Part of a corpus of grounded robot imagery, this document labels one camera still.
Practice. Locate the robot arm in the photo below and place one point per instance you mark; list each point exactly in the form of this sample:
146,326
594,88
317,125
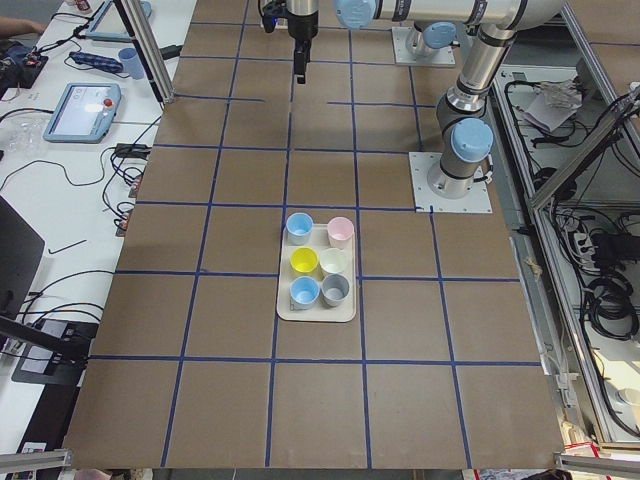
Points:
468,140

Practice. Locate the yellow plastic cup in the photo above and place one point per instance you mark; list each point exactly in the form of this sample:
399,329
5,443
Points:
304,261

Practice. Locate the aluminium frame post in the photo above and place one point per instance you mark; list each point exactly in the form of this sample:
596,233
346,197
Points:
141,35

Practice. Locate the blue cup on desk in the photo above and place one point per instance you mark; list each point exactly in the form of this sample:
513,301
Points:
131,63

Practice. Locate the pale green plastic cup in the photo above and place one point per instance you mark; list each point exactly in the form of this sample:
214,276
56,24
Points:
332,261

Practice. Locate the grey plastic cup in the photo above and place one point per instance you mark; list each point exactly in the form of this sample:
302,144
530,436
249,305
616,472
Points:
335,288

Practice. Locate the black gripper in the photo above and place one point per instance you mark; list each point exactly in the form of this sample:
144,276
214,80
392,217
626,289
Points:
302,27

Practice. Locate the teach pendant tablet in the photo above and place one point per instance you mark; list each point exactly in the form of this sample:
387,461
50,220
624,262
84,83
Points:
84,113
106,25

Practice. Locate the black power adapter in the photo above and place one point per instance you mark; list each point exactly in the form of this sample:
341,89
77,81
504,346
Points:
132,151

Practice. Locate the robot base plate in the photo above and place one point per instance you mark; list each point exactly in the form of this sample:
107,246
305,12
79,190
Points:
435,192
431,47

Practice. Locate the black laptop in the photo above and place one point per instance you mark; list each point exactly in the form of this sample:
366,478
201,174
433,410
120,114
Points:
21,253

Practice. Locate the cream plastic tray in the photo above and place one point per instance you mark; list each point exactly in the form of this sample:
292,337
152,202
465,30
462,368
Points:
320,312

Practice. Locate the pink plastic cup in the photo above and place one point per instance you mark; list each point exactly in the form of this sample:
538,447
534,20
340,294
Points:
340,231

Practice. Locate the blue power strip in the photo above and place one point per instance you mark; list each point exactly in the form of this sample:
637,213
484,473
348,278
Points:
98,62

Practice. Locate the blue plastic cup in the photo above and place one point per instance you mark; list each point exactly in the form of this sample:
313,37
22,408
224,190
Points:
299,227
304,292

